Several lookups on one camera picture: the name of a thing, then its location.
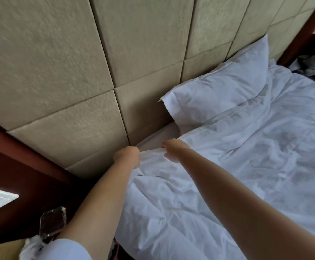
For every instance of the person's right hand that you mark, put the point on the person's right hand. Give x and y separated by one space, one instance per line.
174 149

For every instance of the person's left hand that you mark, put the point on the person's left hand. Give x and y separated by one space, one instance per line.
127 157

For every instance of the white bed sheet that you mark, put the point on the white bed sheet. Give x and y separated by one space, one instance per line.
160 138

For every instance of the white duvet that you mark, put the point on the white duvet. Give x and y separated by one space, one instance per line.
244 159

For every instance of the white pillow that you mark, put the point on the white pillow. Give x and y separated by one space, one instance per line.
217 89

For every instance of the person's right forearm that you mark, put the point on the person's right forearm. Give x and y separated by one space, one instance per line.
249 208

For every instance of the person's left forearm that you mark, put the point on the person's left forearm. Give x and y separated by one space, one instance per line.
92 214

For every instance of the person's white shirt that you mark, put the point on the person's white shirt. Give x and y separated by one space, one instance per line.
65 250

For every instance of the clear glass ashtray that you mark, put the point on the clear glass ashtray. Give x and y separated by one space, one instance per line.
53 222

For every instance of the beige padded headboard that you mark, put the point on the beige padded headboard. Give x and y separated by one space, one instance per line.
92 51

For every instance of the beige telephone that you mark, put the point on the beige telephone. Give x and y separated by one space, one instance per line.
0 250

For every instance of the dark wooden wall panel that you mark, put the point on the dark wooden wall panel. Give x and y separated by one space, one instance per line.
16 176
306 29

